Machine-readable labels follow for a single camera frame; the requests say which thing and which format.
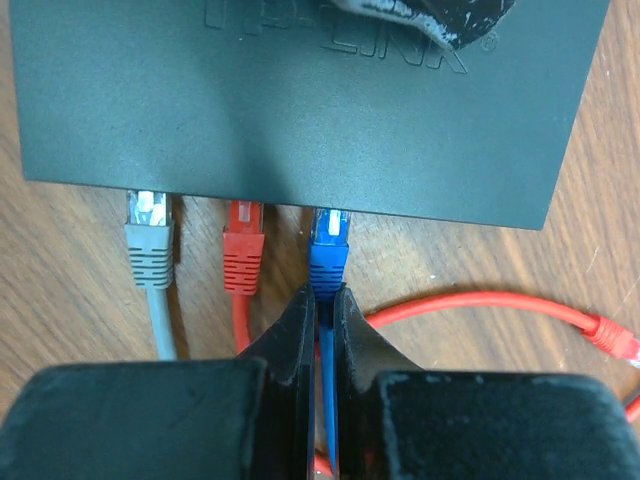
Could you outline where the long red ethernet cable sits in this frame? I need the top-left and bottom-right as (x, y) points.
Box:
(312, 290), (640, 480)

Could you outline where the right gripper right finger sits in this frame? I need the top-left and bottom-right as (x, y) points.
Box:
(334, 289), (639, 479)

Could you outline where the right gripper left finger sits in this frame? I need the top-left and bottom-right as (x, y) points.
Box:
(1, 286), (315, 479)

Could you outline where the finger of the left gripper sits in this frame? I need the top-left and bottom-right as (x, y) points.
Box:
(332, 0), (515, 50)

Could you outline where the black network switch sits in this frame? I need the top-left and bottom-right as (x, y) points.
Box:
(9, 1), (608, 230)

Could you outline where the short red ethernet cable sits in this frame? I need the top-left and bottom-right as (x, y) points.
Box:
(222, 199), (266, 355)

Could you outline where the blue ethernet cable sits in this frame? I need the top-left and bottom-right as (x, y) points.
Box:
(307, 207), (352, 479)

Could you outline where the grey ethernet cable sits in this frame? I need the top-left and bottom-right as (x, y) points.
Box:
(123, 188), (179, 362)

